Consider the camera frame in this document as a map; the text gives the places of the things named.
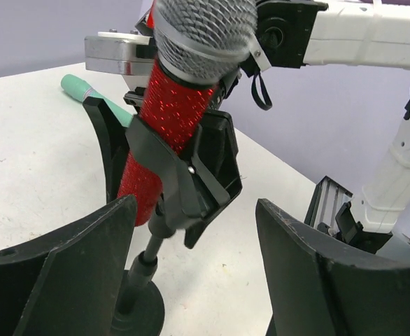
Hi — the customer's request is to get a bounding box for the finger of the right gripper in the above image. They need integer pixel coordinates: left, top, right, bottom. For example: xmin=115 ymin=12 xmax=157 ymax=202
xmin=83 ymin=97 xmax=129 ymax=203

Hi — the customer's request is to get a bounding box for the black mic stand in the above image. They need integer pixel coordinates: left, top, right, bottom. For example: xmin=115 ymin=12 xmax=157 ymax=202
xmin=110 ymin=115 xmax=243 ymax=335

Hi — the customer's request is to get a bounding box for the teal microphone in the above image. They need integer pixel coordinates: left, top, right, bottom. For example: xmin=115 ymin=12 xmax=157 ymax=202
xmin=60 ymin=74 xmax=133 ymax=127

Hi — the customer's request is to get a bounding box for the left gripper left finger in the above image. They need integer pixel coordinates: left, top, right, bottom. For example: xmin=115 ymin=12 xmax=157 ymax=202
xmin=0 ymin=196 xmax=136 ymax=335

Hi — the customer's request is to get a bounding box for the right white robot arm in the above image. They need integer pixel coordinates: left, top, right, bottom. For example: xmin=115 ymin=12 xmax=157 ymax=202
xmin=231 ymin=1 xmax=410 ymax=239

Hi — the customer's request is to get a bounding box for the aluminium frame rail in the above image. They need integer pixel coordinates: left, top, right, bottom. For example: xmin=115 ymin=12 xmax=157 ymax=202
xmin=304 ymin=176 xmax=410 ymax=261

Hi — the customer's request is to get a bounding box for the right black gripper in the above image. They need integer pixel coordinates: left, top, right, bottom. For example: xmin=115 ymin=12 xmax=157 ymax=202
xmin=123 ymin=69 xmax=242 ymax=249

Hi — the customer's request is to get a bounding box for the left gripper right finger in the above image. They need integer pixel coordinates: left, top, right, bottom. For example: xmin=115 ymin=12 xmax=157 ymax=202
xmin=255 ymin=199 xmax=410 ymax=335

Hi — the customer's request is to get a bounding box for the red glitter microphone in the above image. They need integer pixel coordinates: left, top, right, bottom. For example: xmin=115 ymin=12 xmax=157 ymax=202
xmin=116 ymin=0 xmax=258 ymax=228

